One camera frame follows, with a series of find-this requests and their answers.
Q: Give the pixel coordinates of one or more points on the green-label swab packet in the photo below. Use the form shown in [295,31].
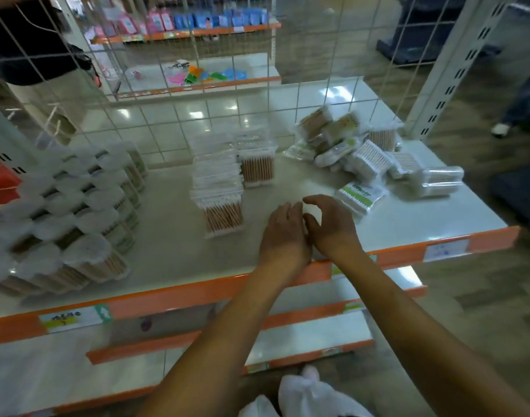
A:
[360,196]

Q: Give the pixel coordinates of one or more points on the person's left forearm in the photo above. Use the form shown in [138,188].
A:
[213,356]

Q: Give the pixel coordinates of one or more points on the green plastic item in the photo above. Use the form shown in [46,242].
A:
[217,76]

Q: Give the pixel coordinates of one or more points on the row of pink blue packets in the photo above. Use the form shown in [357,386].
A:
[195,19]

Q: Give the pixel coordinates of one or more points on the pile of cotton swab packs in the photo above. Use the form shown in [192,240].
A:
[369,160]

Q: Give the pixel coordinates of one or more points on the person's right forearm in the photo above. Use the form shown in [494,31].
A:
[421,338]

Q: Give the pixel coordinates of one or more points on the narrow green price label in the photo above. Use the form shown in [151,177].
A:
[354,307]

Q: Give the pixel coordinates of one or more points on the distant white orange shelf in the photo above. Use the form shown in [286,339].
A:
[247,65]

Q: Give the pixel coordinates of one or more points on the white shelf orange rail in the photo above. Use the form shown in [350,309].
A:
[182,247]

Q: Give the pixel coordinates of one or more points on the person's right hand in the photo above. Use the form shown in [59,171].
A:
[336,234]

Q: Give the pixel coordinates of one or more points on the orange plastic item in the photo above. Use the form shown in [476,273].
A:
[195,70]

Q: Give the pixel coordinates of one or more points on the pink plastic basin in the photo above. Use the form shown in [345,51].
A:
[176,78]

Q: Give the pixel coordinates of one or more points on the white slotted shelf post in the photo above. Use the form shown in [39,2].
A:
[4,143]

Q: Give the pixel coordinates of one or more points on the white slotted end post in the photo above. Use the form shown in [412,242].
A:
[460,69]

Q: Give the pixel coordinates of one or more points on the person's white garment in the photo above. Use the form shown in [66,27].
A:
[308,395]

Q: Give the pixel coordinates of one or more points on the plain white price label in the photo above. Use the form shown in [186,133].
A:
[447,251]

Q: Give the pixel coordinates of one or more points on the price label green arrow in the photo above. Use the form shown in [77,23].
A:
[69,319]

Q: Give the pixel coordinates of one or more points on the blue plastic item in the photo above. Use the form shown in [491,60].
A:
[236,74]

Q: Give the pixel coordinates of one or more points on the person's left hand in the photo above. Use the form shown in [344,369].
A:
[286,243]

